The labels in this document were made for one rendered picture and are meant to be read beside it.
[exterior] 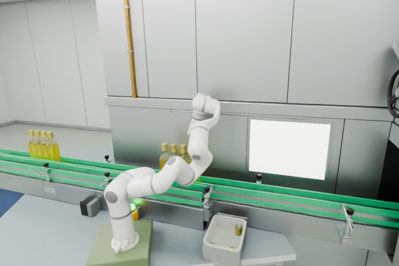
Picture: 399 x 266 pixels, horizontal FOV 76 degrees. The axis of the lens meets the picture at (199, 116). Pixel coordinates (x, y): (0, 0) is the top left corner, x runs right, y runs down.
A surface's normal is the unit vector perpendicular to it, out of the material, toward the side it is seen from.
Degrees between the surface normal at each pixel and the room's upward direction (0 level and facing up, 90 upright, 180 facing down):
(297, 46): 90
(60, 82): 90
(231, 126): 90
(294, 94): 90
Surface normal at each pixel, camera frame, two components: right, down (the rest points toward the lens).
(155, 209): -0.31, 0.26
